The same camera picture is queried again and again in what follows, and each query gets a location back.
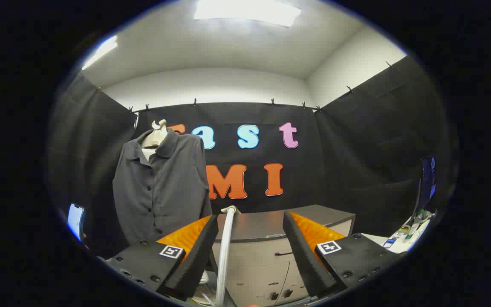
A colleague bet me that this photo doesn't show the pile of small desk items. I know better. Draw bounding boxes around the pile of small desk items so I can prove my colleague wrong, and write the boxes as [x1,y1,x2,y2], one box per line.
[382,209,436,250]

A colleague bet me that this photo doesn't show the dark computer monitor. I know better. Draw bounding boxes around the dark computer monitor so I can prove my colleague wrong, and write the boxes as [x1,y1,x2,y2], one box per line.
[413,156,438,214]

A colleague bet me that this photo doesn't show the white garment steamer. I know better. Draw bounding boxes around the white garment steamer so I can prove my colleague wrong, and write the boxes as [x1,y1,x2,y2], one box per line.
[215,206,242,307]

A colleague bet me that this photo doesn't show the lit smartphone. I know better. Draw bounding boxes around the lit smartphone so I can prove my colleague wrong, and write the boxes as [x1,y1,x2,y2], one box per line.
[67,203,85,242]

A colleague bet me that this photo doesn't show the grey top beige drawer cabinet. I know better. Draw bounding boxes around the grey top beige drawer cabinet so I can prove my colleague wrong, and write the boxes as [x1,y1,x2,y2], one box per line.
[211,205,356,307]

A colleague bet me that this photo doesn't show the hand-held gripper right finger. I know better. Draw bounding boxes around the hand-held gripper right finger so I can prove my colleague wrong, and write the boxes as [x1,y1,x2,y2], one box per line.
[283,211,408,299]

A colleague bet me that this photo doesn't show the row of black clips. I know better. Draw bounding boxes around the row of black clips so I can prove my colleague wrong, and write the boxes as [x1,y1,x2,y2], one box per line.
[96,61,396,114]

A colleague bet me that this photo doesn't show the black backdrop cloth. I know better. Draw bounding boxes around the black backdrop cloth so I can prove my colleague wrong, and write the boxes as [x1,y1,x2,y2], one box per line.
[49,55,457,258]

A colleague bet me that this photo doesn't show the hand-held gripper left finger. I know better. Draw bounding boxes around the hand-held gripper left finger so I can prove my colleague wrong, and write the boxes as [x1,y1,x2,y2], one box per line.
[106,214,220,301]

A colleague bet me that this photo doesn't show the cream garment hanger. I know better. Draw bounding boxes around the cream garment hanger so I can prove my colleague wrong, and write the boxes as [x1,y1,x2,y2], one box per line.
[141,119,168,150]

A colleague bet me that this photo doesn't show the dark grey button shirt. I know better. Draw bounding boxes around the dark grey button shirt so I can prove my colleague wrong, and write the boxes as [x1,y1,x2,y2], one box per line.
[113,128,213,246]

